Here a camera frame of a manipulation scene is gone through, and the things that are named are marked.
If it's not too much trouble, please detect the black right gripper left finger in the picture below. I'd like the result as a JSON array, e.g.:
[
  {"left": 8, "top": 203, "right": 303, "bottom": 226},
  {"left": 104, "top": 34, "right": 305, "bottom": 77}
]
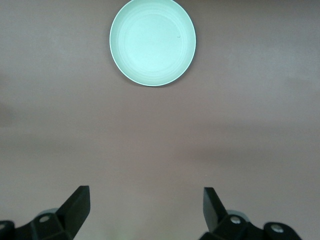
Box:
[{"left": 0, "top": 185, "right": 91, "bottom": 240}]

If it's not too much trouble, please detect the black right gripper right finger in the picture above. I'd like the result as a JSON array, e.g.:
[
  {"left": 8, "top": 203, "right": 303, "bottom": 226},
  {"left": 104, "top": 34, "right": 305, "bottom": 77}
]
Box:
[{"left": 199, "top": 186, "right": 301, "bottom": 240}]

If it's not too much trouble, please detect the brown table cover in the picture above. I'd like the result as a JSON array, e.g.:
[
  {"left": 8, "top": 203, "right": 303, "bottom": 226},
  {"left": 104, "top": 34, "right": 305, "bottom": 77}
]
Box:
[{"left": 0, "top": 0, "right": 320, "bottom": 240}]

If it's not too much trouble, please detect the light green round plate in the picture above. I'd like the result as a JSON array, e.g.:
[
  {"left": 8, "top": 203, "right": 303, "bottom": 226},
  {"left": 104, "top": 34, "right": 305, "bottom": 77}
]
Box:
[{"left": 109, "top": 0, "right": 197, "bottom": 88}]

